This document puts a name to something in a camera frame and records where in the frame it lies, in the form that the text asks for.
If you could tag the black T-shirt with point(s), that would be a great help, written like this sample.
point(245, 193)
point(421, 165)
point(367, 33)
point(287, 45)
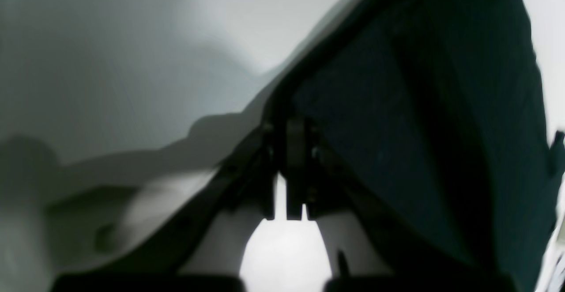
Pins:
point(437, 106)

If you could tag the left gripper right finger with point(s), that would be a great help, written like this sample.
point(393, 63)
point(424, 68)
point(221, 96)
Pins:
point(369, 248)

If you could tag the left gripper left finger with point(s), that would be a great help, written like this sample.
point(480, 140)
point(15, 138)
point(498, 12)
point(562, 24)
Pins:
point(201, 245)

